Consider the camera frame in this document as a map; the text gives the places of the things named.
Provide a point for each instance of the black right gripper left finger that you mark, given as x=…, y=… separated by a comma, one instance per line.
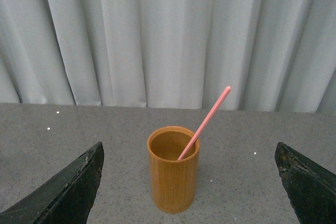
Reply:
x=65, y=198

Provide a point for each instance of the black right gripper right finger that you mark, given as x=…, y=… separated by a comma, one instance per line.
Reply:
x=309, y=186

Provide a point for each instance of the pink chopstick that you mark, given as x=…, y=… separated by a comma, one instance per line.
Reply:
x=205, y=122

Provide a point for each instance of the bamboo chopstick holder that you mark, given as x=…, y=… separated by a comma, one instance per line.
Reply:
x=173, y=181

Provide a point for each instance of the grey pleated curtain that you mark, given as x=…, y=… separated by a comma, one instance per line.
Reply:
x=277, y=55

